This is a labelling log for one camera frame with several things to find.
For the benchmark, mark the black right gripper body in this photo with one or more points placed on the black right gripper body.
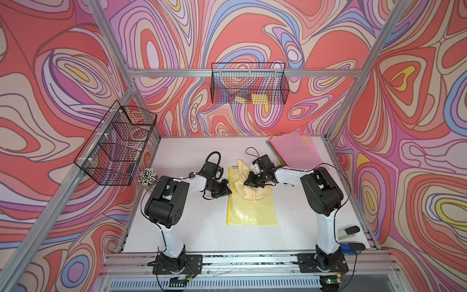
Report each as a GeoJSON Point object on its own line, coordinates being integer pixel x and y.
{"type": "Point", "coordinates": [258, 179]}

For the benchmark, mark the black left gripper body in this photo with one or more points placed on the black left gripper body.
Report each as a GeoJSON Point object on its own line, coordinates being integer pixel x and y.
{"type": "Point", "coordinates": [218, 189]}

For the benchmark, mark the yellow microfiber cloth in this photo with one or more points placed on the yellow microfiber cloth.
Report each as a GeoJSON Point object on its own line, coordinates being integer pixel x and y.
{"type": "Point", "coordinates": [252, 194]}

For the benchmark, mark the pale yellow document bag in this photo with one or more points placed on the pale yellow document bag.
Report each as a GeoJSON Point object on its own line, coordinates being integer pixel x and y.
{"type": "Point", "coordinates": [244, 212]}

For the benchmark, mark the clear mesh document bag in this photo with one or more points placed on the clear mesh document bag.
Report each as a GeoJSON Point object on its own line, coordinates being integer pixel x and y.
{"type": "Point", "coordinates": [279, 159]}

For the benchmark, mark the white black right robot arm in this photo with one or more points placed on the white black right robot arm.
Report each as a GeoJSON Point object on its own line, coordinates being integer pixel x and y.
{"type": "Point", "coordinates": [322, 193]}

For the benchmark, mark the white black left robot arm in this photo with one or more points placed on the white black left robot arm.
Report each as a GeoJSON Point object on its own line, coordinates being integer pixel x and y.
{"type": "Point", "coordinates": [167, 201]}

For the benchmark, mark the yellow sticky notes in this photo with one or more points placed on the yellow sticky notes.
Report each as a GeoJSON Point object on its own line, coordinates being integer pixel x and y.
{"type": "Point", "coordinates": [255, 99]}

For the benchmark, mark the blue grey stapler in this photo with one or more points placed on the blue grey stapler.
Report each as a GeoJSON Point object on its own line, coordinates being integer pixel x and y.
{"type": "Point", "coordinates": [347, 238]}

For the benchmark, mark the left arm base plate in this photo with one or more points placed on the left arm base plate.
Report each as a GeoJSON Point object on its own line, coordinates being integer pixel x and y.
{"type": "Point", "coordinates": [191, 264]}

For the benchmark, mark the black wire basket back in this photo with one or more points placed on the black wire basket back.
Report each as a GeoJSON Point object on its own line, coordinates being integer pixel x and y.
{"type": "Point", "coordinates": [231, 79]}

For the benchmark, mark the black wire basket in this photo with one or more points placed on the black wire basket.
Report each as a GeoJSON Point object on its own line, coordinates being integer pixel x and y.
{"type": "Point", "coordinates": [111, 156]}
{"type": "Point", "coordinates": [231, 79]}

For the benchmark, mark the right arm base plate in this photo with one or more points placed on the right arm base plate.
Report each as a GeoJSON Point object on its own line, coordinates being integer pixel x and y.
{"type": "Point", "coordinates": [319, 263]}

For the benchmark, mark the black wire basket left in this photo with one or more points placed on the black wire basket left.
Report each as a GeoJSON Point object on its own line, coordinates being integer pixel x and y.
{"type": "Point", "coordinates": [111, 156]}

